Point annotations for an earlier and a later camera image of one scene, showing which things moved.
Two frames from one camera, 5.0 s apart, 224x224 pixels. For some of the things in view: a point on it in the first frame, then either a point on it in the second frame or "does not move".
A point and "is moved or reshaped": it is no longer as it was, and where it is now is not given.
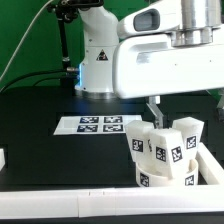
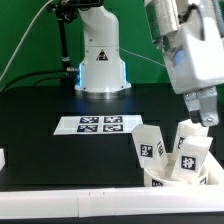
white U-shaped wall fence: x=198 y=199 does not move
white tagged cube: x=139 y=134 is moved or reshaped
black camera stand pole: x=65 y=11 does not move
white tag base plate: x=95 y=124 does not move
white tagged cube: x=168 y=152 -> x=191 y=156
